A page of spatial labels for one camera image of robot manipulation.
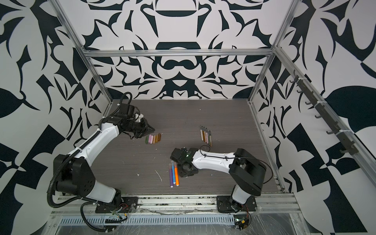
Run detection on purple marker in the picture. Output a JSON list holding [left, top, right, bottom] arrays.
[[169, 163, 173, 188]]

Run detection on tan pen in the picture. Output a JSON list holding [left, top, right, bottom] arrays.
[[203, 127, 208, 144]]

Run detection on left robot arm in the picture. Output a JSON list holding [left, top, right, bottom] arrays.
[[47, 115, 155, 208]]

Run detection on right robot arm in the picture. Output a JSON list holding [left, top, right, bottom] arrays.
[[170, 148, 267, 205]]

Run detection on left black corrugated cable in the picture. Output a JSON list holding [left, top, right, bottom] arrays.
[[46, 91, 133, 233]]

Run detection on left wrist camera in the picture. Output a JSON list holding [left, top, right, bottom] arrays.
[[119, 104, 140, 118]]

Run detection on white slotted cable duct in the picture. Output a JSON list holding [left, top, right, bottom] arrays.
[[58, 214, 236, 226]]

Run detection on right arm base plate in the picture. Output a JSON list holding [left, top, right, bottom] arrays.
[[216, 196, 257, 213]]

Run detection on black hook rail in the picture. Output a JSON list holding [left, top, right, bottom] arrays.
[[291, 70, 359, 155]]

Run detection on aluminium front rail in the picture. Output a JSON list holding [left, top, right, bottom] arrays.
[[49, 192, 302, 216]]

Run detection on orange marker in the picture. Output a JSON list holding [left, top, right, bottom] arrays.
[[174, 163, 180, 187]]

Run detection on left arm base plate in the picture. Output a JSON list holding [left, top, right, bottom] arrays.
[[95, 196, 139, 213]]

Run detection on blue marker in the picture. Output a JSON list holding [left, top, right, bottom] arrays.
[[171, 161, 176, 185]]

